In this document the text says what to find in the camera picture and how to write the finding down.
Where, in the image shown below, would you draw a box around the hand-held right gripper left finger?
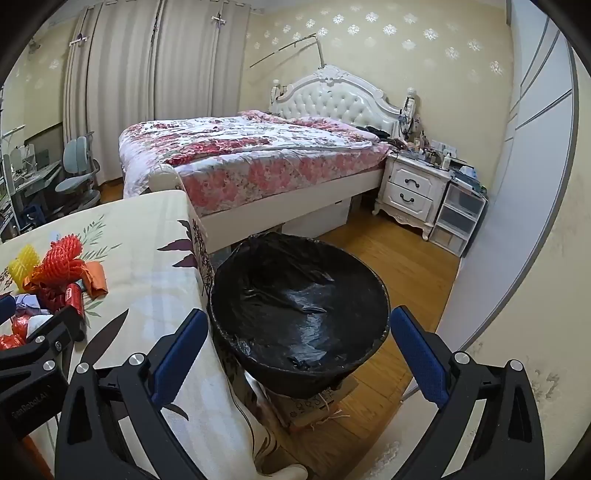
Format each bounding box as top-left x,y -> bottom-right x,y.
54,308 -> 209,480

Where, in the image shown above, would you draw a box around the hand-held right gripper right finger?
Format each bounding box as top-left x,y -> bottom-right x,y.
390,305 -> 546,480

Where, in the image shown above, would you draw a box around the white tissue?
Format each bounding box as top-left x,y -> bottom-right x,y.
13,293 -> 51,319

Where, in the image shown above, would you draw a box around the red printed packet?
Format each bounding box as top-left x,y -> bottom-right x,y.
44,282 -> 85,321

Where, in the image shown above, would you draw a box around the yellow foam fruit net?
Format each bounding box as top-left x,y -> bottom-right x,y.
8,244 -> 40,292

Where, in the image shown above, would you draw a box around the orange wrapper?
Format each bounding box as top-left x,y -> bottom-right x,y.
82,261 -> 109,300

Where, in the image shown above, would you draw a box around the red foam fruit net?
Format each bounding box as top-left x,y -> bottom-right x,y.
28,234 -> 88,289

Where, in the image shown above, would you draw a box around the waste bin with black liner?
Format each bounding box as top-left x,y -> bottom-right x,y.
208,232 -> 392,400

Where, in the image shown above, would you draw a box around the orange cloth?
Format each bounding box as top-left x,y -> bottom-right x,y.
18,436 -> 56,480

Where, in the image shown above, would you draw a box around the cream floral bedspread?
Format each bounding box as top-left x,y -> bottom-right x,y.
0,189 -> 296,480

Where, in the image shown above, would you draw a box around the blue plastic stool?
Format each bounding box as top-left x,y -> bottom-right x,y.
18,203 -> 49,227

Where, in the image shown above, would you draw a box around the brown cardboard box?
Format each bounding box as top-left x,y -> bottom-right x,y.
272,376 -> 360,432

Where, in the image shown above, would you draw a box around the grey study desk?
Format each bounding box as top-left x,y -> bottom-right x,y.
9,157 -> 65,204

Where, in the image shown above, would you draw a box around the clear plastic drawer unit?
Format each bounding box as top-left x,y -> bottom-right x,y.
427,178 -> 489,258

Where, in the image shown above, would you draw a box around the clear desk organizer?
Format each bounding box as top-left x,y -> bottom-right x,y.
11,145 -> 38,174

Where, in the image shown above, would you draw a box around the white storage box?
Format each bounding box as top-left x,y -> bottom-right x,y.
281,198 -> 354,238

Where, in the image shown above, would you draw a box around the white carved nightstand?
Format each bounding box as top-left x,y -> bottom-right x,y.
373,150 -> 455,241

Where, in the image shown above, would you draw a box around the blue-grey desk chair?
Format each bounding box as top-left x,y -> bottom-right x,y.
54,134 -> 102,206

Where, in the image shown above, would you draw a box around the pile of small boxes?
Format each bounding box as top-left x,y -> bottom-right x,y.
450,164 -> 488,192

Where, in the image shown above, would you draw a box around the cluster of small bottles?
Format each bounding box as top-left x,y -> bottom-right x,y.
392,134 -> 462,169

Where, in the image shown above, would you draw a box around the pink floral quilt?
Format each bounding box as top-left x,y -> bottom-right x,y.
119,110 -> 393,217

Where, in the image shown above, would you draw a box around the beige window curtain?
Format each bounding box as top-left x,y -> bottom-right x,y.
154,0 -> 254,134
65,4 -> 162,185

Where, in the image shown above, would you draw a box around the white sliding wardrobe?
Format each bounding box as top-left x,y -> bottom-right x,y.
436,0 -> 585,365

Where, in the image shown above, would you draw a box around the white tufted bed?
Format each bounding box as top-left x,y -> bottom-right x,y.
119,65 -> 404,254

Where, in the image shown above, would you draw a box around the thin metal canopy rod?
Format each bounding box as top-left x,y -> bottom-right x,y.
249,31 -> 326,70

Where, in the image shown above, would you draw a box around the tangled charger cables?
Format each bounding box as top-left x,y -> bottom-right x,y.
398,95 -> 419,139

